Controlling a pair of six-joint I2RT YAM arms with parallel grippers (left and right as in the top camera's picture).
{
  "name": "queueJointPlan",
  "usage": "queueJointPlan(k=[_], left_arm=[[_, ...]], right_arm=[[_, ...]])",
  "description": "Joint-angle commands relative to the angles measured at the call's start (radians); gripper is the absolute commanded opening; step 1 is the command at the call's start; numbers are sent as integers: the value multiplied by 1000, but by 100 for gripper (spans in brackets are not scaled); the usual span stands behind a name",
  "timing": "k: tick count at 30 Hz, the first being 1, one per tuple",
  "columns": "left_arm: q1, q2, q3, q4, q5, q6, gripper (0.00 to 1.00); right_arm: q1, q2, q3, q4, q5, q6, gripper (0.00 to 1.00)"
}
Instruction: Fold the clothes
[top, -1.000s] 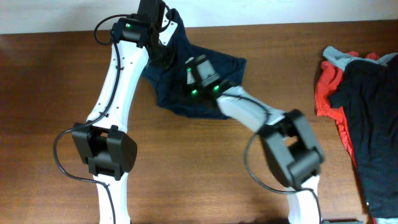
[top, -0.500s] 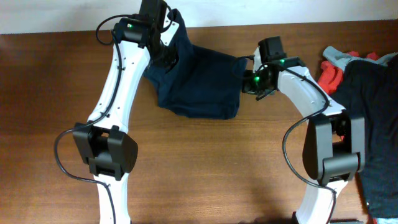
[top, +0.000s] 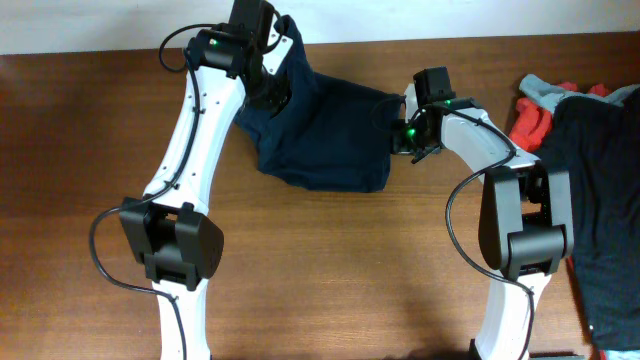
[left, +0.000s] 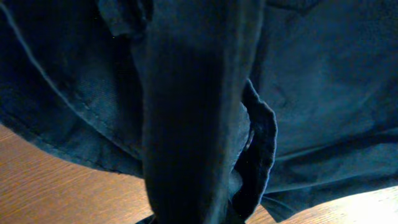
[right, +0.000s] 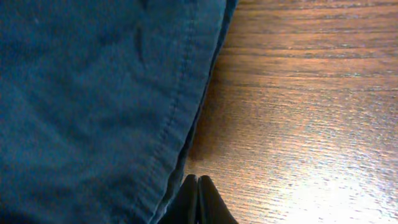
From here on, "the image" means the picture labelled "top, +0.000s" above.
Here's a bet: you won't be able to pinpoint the dark teal shorts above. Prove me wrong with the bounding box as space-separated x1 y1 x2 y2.
234 15 403 193

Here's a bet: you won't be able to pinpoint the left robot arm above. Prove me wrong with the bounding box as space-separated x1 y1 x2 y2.
118 1 293 359

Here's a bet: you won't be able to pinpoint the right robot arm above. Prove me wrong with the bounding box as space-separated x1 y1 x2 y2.
392 67 574 359

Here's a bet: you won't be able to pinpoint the red garment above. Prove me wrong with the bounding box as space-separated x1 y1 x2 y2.
508 82 611 274

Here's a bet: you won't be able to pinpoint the grey garment in pile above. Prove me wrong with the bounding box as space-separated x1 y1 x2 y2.
519 74 639 113

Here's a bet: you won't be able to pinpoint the navy garment in pile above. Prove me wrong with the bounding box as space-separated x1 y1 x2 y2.
535 91 639 351

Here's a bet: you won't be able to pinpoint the left black camera cable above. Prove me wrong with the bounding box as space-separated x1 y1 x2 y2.
88 7 289 360

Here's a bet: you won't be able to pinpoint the black camera cable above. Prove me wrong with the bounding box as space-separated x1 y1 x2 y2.
370 94 536 360
88 7 289 360

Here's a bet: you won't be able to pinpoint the right black camera cable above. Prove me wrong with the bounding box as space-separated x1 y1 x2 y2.
370 94 536 360

